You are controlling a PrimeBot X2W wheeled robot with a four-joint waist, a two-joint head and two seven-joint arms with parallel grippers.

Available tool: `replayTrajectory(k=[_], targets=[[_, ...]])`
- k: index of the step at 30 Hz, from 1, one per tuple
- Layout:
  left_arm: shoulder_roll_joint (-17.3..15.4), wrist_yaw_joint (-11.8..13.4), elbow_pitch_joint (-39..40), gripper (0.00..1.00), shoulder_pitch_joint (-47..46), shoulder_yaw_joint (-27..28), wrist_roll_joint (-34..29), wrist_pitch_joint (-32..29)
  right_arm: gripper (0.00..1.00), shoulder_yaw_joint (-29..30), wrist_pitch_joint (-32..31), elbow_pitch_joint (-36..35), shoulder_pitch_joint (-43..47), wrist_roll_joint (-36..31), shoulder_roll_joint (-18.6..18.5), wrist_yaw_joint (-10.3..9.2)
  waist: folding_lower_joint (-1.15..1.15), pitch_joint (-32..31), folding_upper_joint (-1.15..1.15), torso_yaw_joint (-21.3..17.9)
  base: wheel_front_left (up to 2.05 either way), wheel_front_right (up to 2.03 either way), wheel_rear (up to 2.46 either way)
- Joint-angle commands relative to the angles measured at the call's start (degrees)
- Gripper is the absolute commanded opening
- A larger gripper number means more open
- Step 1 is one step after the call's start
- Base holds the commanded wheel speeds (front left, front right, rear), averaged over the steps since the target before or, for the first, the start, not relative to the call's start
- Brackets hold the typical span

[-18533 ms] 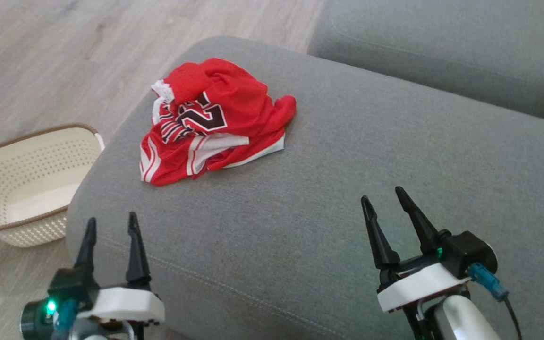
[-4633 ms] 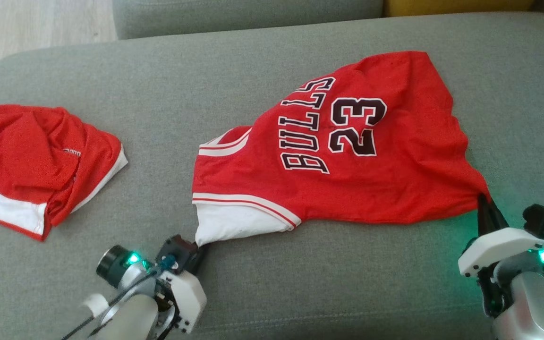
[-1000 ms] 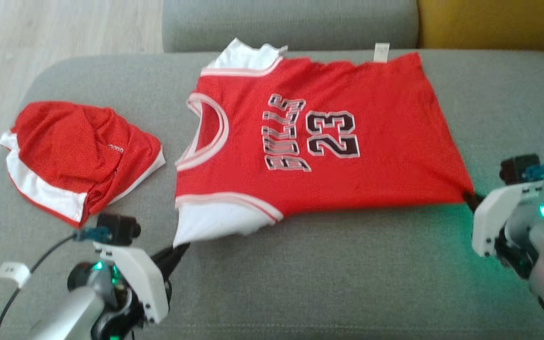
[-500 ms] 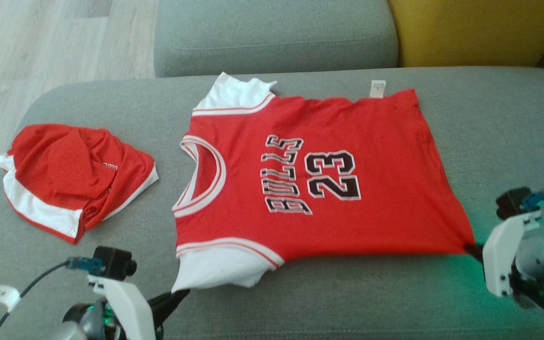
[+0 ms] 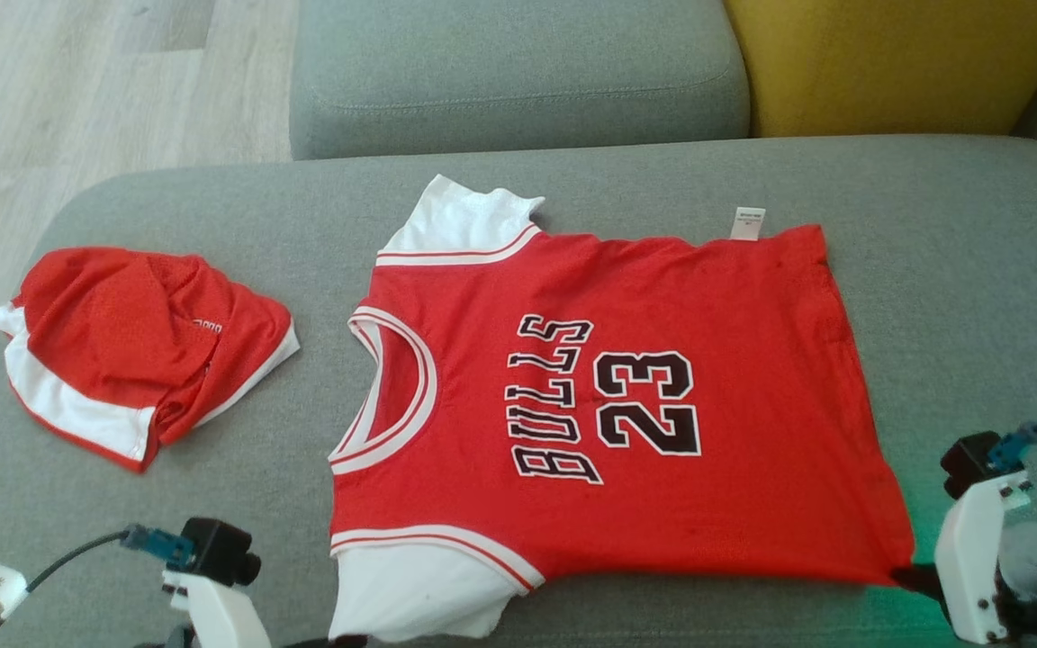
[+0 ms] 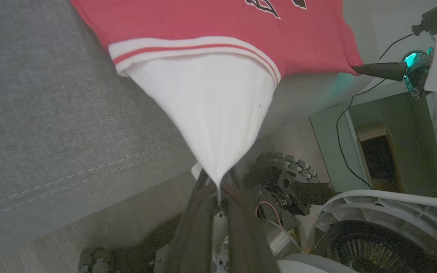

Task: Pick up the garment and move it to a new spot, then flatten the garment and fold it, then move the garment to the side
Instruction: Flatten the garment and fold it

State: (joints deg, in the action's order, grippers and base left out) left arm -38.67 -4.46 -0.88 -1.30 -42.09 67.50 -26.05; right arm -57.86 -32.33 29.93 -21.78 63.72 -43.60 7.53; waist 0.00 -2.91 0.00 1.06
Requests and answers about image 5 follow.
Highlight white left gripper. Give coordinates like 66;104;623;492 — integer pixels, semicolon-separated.
161;569;273;648

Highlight blue left camera connector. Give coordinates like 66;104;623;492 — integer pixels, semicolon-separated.
120;524;196;564

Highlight blue camera connector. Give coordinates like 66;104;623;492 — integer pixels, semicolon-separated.
987;422;1037;474
120;524;196;564

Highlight grey fabric sofa seat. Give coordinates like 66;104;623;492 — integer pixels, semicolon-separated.
0;135;1037;648

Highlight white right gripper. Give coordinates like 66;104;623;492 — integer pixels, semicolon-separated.
888;471;1034;645

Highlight red Bulls 23 jersey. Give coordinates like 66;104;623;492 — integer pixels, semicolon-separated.
328;174;917;642

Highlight red white mesh shorts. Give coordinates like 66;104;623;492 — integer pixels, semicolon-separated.
0;247;302;473

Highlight yellow sofa cushion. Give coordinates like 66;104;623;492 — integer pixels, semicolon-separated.
723;0;1037;139

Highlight black left camera cable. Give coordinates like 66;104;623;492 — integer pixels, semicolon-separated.
0;531;128;648

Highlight blue right camera connector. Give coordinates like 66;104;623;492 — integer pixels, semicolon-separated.
987;422;1037;474

